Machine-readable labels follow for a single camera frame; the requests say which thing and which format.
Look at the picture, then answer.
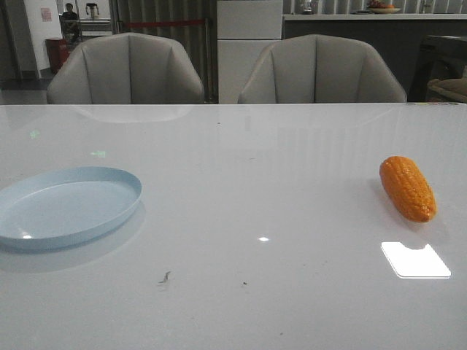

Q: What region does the orange plastic corn cob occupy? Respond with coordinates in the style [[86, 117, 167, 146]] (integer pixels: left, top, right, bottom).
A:
[[379, 156, 437, 223]]

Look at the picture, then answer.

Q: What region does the seated person in black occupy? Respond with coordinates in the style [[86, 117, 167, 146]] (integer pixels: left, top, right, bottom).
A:
[[61, 3, 80, 44]]

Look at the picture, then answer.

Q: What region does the dark wooden chair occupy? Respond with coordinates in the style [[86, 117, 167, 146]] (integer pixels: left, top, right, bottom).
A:
[[408, 35, 466, 102]]

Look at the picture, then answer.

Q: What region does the left grey upholstered chair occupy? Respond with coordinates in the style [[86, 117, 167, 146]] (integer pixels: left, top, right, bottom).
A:
[[47, 33, 204, 104]]

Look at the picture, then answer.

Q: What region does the grey upholstered chair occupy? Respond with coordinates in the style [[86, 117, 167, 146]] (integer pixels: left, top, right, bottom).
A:
[[47, 33, 204, 104], [238, 34, 406, 104]]

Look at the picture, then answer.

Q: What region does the red barrier belt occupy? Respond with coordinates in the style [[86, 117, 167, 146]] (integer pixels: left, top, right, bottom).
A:
[[124, 19, 205, 28]]

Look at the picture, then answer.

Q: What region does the dark counter with white top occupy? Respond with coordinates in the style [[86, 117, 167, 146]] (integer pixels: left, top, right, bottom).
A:
[[282, 14, 466, 98]]

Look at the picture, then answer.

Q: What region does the red waste bin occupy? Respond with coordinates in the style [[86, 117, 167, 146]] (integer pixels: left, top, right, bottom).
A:
[[45, 38, 69, 74]]

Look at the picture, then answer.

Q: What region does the fruit bowl on counter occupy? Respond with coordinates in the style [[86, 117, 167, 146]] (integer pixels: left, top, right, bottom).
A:
[[366, 0, 401, 15]]

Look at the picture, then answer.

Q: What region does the right grey upholstered chair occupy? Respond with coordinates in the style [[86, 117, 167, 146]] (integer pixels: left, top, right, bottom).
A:
[[238, 34, 406, 104]]

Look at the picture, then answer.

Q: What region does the white cabinet block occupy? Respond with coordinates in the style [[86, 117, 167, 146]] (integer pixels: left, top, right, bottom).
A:
[[217, 1, 283, 104]]

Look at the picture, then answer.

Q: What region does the light blue round plate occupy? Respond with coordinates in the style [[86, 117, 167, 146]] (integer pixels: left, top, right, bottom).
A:
[[1, 166, 142, 251]]

